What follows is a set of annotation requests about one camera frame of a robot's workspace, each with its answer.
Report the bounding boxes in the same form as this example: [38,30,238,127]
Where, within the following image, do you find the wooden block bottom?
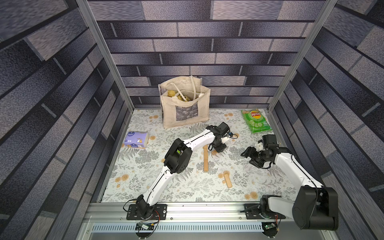
[204,151,209,165]

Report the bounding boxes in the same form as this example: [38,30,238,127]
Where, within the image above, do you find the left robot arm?
[136,122,233,219]

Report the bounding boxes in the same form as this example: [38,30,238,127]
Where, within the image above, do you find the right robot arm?
[241,135,339,231]

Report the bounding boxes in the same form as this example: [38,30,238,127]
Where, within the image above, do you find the green chips bag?
[241,109,271,134]

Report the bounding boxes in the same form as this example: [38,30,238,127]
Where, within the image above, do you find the beige canvas tote bag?
[158,76,211,129]

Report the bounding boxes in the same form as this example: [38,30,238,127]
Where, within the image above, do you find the right circuit board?
[262,223,278,231]

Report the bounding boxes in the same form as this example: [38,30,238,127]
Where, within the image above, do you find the circuit board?
[135,222,157,232]
[262,223,278,231]

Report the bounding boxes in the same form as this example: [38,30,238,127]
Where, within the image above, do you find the purple tissue pack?
[123,132,149,149]

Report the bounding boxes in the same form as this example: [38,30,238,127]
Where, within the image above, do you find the left circuit board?
[135,222,157,232]

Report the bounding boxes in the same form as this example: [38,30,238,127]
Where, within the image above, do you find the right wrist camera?
[255,140,264,152]

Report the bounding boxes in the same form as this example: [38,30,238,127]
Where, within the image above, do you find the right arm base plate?
[241,204,286,220]

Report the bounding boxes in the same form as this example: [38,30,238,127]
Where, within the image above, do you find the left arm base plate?
[126,204,168,221]

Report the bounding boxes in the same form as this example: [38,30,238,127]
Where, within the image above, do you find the aluminium front rail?
[85,201,328,223]

